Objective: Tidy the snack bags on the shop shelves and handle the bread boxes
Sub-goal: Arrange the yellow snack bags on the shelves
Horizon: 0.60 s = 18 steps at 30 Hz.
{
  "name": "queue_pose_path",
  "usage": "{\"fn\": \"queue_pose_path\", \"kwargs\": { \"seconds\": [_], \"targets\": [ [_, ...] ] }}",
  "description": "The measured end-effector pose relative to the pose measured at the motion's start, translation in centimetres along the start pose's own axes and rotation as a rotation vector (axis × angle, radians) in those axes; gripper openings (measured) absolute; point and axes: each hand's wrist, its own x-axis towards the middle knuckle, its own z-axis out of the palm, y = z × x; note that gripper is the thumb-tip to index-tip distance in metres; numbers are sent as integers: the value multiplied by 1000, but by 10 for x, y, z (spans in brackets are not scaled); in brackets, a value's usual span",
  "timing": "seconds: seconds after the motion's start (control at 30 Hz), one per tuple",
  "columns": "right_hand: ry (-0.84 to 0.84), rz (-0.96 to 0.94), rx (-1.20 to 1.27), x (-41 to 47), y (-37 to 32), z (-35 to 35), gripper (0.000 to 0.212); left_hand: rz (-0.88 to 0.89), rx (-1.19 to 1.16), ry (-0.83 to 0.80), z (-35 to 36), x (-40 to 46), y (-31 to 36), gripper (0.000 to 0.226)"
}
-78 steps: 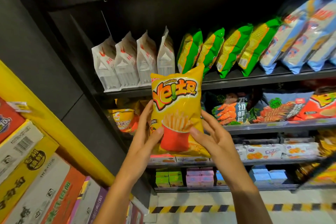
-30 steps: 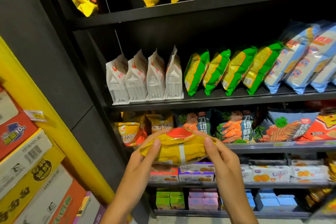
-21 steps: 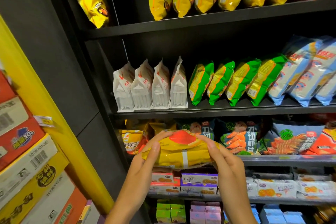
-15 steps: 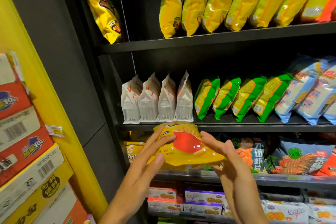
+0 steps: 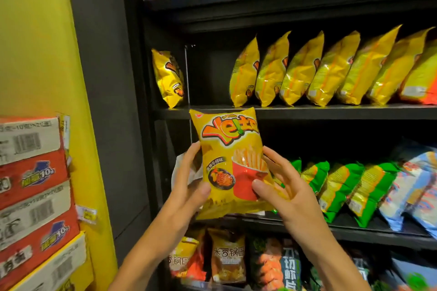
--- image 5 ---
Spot row of plain white bags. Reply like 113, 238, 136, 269
171, 153, 204, 189

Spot person's right forearm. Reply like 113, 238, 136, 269
297, 229, 373, 291

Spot black metal shelf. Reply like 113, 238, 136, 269
119, 0, 437, 291

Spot small yellow price label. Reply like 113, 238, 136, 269
75, 204, 98, 226

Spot person's left hand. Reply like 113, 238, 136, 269
160, 140, 213, 234

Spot person's right hand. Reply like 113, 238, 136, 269
251, 145, 335, 247

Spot tan snack bag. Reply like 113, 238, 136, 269
207, 226, 248, 285

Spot person's left forearm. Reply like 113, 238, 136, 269
109, 216, 199, 291

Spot orange yellow snack bag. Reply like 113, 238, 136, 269
168, 229, 208, 281

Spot stack of noodle cartons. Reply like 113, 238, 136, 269
0, 113, 93, 291

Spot dark shrimp chip bags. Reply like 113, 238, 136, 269
249, 236, 303, 291
307, 253, 373, 291
379, 256, 437, 291

